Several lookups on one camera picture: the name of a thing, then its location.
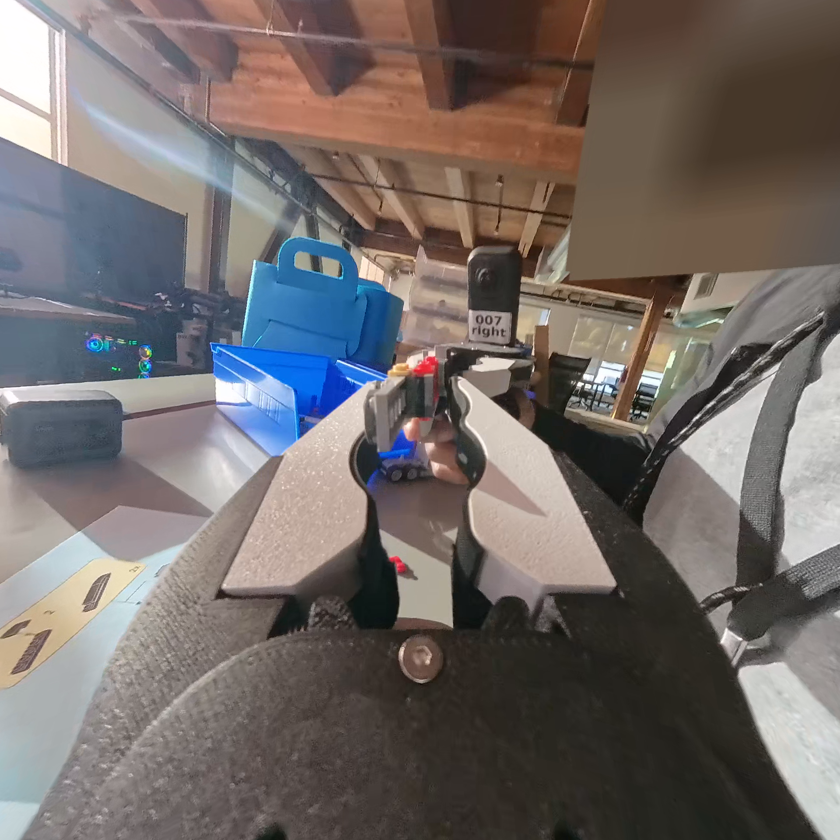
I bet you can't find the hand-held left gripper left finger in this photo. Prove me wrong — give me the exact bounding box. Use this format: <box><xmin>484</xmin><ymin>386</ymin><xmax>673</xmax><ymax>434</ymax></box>
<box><xmin>220</xmin><ymin>394</ymin><xmax>401</xmax><ymax>631</ymax></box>

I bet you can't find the toy brick model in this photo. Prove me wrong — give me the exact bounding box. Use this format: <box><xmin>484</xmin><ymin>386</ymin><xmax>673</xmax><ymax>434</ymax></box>
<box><xmin>362</xmin><ymin>354</ymin><xmax>455</xmax><ymax>455</ymax></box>

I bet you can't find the person's right hand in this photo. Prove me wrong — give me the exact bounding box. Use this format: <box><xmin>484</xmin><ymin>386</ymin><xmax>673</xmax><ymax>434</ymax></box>
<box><xmin>402</xmin><ymin>417</ymin><xmax>473</xmax><ymax>488</ymax></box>

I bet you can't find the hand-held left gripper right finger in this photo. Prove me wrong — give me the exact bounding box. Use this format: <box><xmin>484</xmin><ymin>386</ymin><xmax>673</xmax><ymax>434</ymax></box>
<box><xmin>448</xmin><ymin>376</ymin><xmax>619</xmax><ymax>631</ymax></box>

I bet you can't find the person's right forearm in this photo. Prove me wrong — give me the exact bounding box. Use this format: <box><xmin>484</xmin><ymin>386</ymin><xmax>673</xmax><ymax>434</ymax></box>
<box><xmin>530</xmin><ymin>399</ymin><xmax>654</xmax><ymax>509</ymax></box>

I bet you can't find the black office chair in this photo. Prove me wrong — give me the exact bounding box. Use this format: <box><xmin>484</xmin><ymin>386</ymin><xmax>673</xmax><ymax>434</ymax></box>
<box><xmin>548</xmin><ymin>352</ymin><xmax>597</xmax><ymax>413</ymax></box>

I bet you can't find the wooden background table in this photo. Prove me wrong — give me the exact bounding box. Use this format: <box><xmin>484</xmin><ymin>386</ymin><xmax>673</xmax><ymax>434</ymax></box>
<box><xmin>0</xmin><ymin>297</ymin><xmax>137</xmax><ymax>329</ymax></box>

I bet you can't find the computer with rainbow fans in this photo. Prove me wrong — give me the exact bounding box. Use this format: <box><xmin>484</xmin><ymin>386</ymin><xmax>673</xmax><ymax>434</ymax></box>
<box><xmin>84</xmin><ymin>330</ymin><xmax>157</xmax><ymax>380</ymax></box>

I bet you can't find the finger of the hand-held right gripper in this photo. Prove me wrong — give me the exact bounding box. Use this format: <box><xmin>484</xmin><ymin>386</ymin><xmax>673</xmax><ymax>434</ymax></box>
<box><xmin>462</xmin><ymin>364</ymin><xmax>521</xmax><ymax>398</ymax></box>

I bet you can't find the blue plastic bin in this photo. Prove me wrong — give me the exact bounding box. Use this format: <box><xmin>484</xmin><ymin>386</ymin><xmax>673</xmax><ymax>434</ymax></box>
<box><xmin>210</xmin><ymin>341</ymin><xmax>395</xmax><ymax>458</ymax></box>

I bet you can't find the grey desk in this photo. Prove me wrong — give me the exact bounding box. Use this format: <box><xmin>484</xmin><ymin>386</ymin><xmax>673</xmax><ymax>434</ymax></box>
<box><xmin>0</xmin><ymin>373</ymin><xmax>490</xmax><ymax>840</ymax></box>

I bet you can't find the black power adapter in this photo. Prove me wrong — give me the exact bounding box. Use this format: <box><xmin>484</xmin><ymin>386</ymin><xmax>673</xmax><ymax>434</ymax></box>
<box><xmin>0</xmin><ymin>387</ymin><xmax>124</xmax><ymax>469</ymax></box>

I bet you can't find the small blue toy vehicle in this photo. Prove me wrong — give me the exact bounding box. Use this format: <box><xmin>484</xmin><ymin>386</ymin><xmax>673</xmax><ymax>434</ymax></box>
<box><xmin>379</xmin><ymin>456</ymin><xmax>429</xmax><ymax>485</ymax></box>

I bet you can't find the large window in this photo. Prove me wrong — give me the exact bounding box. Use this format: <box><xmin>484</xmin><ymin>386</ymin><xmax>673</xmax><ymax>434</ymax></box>
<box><xmin>0</xmin><ymin>0</ymin><xmax>67</xmax><ymax>165</ymax></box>

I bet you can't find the person's torso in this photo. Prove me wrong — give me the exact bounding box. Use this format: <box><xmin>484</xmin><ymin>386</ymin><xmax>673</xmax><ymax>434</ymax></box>
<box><xmin>620</xmin><ymin>266</ymin><xmax>840</xmax><ymax>840</ymax></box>

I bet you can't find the brick instruction booklet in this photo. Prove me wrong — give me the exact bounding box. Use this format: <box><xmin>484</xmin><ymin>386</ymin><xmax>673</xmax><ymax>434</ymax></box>
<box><xmin>0</xmin><ymin>525</ymin><xmax>194</xmax><ymax>840</ymax></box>

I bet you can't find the dark partition screen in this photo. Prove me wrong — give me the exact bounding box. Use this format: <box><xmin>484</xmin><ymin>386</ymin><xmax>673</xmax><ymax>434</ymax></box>
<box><xmin>0</xmin><ymin>136</ymin><xmax>189</xmax><ymax>309</ymax></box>

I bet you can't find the clear plastic drawer unit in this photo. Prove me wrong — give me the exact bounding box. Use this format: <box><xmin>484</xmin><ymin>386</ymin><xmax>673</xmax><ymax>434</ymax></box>
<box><xmin>399</xmin><ymin>245</ymin><xmax>475</xmax><ymax>361</ymax></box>

